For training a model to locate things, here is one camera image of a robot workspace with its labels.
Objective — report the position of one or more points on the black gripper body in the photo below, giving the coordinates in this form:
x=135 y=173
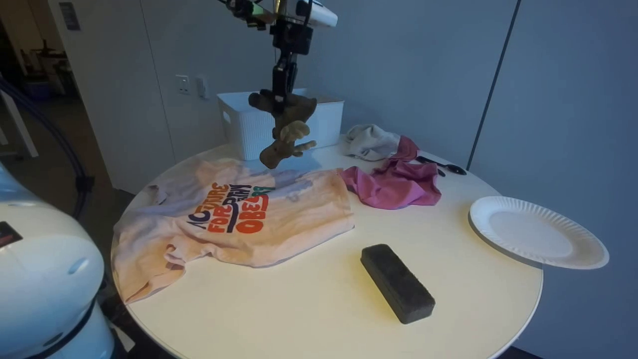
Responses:
x=292 y=41

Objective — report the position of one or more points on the brown cloth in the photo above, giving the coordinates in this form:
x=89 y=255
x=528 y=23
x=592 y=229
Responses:
x=288 y=127

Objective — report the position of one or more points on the peach pink printed shirt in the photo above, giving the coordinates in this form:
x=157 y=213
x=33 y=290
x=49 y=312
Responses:
x=227 y=221

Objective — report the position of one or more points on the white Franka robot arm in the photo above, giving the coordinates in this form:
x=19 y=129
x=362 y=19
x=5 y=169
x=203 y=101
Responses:
x=47 y=280

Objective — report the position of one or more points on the white plastic basket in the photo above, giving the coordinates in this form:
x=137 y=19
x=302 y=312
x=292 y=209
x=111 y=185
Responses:
x=253 y=131

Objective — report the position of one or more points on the white grey crumpled cloth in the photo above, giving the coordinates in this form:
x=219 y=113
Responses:
x=370 y=141

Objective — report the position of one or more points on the magenta crumpled cloth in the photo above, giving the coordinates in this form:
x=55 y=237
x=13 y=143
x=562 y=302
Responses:
x=400 y=183

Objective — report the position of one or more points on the black rectangular eraser block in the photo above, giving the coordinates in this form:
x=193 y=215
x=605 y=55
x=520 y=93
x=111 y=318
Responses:
x=398 y=282

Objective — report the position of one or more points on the white paper plate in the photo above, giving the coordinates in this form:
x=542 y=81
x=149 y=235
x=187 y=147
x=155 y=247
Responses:
x=536 y=233

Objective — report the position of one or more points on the white wall outlet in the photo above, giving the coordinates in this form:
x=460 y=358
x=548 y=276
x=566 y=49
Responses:
x=185 y=85
x=203 y=87

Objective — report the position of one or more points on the grey wall sign plate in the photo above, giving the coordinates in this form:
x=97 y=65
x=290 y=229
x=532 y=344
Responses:
x=69 y=17

